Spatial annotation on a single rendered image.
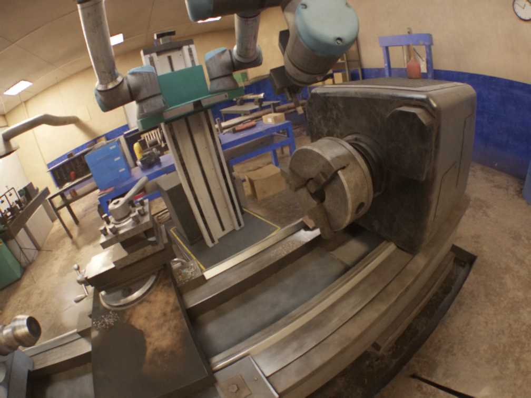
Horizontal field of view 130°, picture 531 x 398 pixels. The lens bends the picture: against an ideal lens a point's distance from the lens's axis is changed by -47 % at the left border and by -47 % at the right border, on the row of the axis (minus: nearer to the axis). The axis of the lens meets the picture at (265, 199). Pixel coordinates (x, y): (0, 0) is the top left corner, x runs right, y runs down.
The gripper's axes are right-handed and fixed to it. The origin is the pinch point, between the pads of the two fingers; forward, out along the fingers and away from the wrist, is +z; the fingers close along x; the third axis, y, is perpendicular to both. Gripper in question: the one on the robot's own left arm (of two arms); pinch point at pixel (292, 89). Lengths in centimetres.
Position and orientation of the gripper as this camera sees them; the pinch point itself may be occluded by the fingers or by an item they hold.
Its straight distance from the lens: 64.0
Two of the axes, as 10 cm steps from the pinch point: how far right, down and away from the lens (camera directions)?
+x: 9.3, -3.6, -0.1
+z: -0.5, -1.5, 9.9
